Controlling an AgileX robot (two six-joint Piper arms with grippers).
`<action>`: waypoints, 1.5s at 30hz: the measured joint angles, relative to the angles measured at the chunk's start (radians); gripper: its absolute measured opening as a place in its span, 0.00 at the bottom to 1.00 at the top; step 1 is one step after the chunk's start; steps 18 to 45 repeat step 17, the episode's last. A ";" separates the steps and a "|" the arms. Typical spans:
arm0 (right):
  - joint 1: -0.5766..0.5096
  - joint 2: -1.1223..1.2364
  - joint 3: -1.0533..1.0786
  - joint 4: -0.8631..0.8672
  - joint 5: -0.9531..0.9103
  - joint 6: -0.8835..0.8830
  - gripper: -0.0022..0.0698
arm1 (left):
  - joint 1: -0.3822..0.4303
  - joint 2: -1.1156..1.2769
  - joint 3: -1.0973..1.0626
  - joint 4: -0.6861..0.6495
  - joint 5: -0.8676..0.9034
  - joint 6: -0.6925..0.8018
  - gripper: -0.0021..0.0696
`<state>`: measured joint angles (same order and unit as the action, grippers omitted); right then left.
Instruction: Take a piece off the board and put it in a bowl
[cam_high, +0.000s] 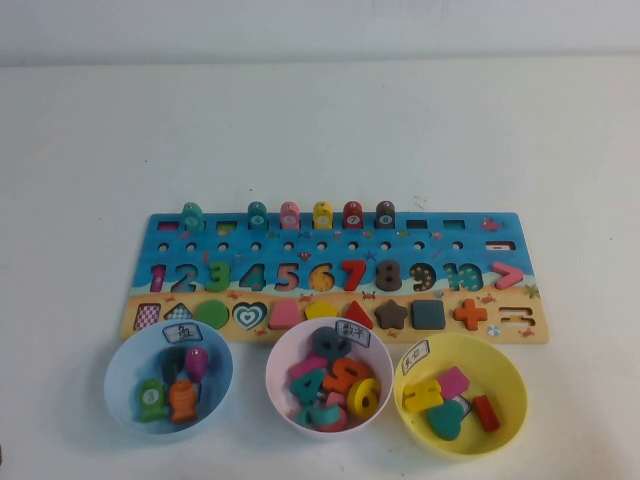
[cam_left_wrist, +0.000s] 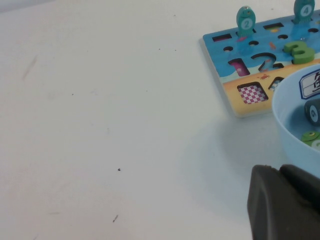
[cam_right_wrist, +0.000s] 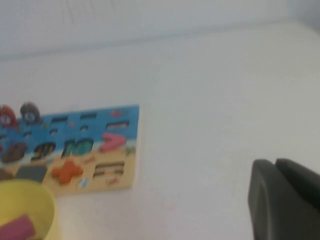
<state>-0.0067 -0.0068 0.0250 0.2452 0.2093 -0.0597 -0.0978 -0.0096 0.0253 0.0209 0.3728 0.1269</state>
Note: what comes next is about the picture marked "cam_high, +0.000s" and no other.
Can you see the dark grey number nine piece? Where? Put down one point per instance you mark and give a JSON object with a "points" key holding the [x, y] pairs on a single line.
{"points": [[327, 342]]}

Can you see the colourful wooden puzzle board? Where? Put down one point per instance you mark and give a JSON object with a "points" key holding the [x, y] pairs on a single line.
{"points": [[337, 255]]}

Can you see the yellow fish piece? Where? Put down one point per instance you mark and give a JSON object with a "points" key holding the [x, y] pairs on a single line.
{"points": [[323, 216]]}

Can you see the pink fish piece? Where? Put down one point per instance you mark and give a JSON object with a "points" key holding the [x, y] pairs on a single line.
{"points": [[290, 216]]}

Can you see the red fish piece numbered seven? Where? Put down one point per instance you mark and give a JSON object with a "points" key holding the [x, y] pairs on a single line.
{"points": [[353, 216]]}

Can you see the red number seven piece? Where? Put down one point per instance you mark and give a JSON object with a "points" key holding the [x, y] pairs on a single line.
{"points": [[355, 276]]}

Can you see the teal fish piece numbered four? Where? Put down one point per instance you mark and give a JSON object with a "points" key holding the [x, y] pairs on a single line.
{"points": [[257, 216]]}

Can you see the brown fish piece numbered eight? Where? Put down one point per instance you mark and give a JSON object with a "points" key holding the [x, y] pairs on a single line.
{"points": [[385, 216]]}

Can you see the yellow pentagon piece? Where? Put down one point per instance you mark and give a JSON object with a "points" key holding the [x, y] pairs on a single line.
{"points": [[324, 311]]}

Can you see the brown number eight piece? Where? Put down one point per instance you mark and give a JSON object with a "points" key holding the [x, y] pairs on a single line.
{"points": [[390, 276]]}

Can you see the red triangle piece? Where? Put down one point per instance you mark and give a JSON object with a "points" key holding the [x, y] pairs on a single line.
{"points": [[356, 314]]}

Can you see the pink trapezoid piece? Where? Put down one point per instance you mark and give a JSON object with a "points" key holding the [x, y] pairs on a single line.
{"points": [[284, 315]]}

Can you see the paper label on pink bowl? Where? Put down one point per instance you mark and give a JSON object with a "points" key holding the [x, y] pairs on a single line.
{"points": [[355, 330]]}

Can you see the brown star piece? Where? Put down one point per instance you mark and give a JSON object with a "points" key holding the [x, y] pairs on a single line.
{"points": [[392, 315]]}

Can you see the green number three piece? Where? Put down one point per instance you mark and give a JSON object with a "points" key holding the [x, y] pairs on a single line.
{"points": [[216, 276]]}

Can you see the green circle piece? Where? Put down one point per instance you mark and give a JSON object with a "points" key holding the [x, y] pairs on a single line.
{"points": [[212, 313]]}

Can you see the light teal fish piece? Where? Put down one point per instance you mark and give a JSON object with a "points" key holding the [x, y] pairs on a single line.
{"points": [[191, 216]]}

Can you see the dark grey square piece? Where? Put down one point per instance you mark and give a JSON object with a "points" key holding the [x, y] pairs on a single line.
{"points": [[428, 315]]}

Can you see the magenta number one piece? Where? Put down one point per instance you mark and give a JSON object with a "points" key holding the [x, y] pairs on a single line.
{"points": [[304, 371]]}

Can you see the pink plastic bowl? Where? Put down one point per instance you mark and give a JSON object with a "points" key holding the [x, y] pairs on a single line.
{"points": [[277, 365]]}

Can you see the teal number four piece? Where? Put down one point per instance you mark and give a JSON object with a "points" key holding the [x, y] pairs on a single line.
{"points": [[306, 389]]}

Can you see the paper label on yellow bowl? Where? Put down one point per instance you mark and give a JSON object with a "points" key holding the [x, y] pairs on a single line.
{"points": [[416, 355]]}

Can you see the yellow number six piece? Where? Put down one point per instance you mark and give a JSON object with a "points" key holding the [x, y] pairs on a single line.
{"points": [[367, 394]]}

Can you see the paper label on blue bowl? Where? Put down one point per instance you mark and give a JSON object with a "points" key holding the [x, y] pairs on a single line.
{"points": [[181, 332]]}

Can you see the orange plus sign piece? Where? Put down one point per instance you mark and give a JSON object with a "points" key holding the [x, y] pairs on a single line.
{"points": [[470, 315]]}

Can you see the purple fish piece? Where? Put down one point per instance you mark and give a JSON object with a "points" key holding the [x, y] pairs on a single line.
{"points": [[196, 362]]}

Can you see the teal number two piece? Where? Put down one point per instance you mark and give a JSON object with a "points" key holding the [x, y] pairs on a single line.
{"points": [[320, 415]]}

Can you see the yellow equals sign piece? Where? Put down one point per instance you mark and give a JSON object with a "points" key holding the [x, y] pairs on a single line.
{"points": [[422, 395]]}

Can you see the pink greater-than sign piece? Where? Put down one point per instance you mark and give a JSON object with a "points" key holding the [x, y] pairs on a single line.
{"points": [[509, 276]]}

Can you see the dark grey fish piece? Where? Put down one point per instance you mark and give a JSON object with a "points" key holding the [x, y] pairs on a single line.
{"points": [[172, 364]]}

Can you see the magenta rectangle piece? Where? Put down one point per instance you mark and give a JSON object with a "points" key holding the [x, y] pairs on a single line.
{"points": [[452, 381]]}

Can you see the orange fish piece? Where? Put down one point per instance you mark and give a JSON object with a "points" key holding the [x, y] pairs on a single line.
{"points": [[182, 400]]}

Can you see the teal heart piece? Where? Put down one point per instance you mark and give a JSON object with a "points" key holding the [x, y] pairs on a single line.
{"points": [[445, 420]]}

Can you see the blue white patterned shape piece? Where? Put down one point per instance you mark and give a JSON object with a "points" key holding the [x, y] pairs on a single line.
{"points": [[466, 404]]}

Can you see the yellow plastic bowl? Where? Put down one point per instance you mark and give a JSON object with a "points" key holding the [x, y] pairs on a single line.
{"points": [[505, 380]]}

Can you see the green fish piece numbered three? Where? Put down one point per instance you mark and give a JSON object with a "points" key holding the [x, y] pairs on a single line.
{"points": [[150, 400]]}

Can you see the red minus sign piece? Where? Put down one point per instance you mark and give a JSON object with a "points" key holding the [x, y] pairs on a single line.
{"points": [[486, 412]]}

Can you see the light blue plastic bowl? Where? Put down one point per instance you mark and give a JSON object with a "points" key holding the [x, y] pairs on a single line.
{"points": [[120, 380]]}

